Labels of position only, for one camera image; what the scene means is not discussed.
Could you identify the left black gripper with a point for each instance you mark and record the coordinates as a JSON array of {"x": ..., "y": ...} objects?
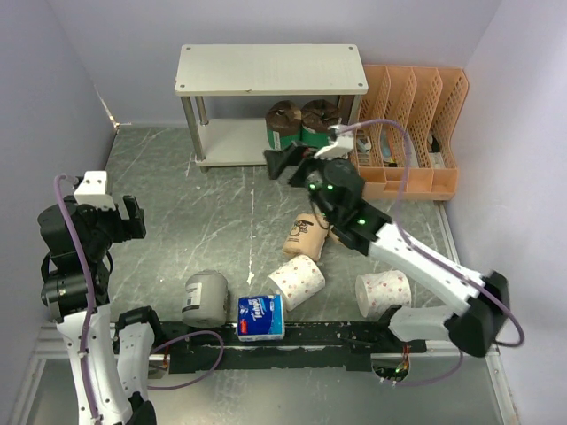
[{"x": 126, "y": 228}]

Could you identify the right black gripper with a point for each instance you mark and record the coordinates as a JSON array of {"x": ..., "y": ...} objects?
[{"x": 279, "y": 160}]

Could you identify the green brown paper roll labelled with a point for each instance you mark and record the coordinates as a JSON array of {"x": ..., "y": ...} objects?
[{"x": 317, "y": 116}]

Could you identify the tan cartoon paper roll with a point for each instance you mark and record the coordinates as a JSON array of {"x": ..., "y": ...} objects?
[{"x": 307, "y": 236}]

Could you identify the tan barcode paper roll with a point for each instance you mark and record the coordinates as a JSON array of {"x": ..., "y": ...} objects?
[{"x": 332, "y": 235}]

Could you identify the grey paper roll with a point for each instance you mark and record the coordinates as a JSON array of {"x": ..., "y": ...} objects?
[{"x": 206, "y": 300}]

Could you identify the white dotted paper roll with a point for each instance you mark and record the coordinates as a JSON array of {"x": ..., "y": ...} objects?
[
  {"x": 375, "y": 293},
  {"x": 296, "y": 281}
]

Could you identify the blue Tempo tissue pack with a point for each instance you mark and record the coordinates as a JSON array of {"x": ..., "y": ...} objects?
[{"x": 260, "y": 318}]

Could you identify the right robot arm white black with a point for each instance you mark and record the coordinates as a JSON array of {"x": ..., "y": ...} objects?
[{"x": 476, "y": 306}]

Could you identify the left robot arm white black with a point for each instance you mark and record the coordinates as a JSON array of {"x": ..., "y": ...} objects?
[{"x": 109, "y": 362}]

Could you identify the beige two-tier shelf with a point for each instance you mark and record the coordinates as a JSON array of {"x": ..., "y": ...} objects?
[{"x": 258, "y": 70}]

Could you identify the orange plastic file organizer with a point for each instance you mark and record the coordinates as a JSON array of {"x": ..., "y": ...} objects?
[{"x": 427, "y": 102}]

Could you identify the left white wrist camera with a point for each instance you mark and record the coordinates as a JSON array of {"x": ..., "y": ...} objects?
[{"x": 95, "y": 189}]

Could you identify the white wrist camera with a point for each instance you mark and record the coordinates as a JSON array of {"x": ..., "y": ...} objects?
[
  {"x": 341, "y": 142},
  {"x": 95, "y": 189}
]

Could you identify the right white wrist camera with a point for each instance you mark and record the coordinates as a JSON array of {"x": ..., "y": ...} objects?
[{"x": 341, "y": 142}]

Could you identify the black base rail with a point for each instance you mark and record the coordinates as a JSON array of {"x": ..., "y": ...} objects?
[{"x": 340, "y": 344}]

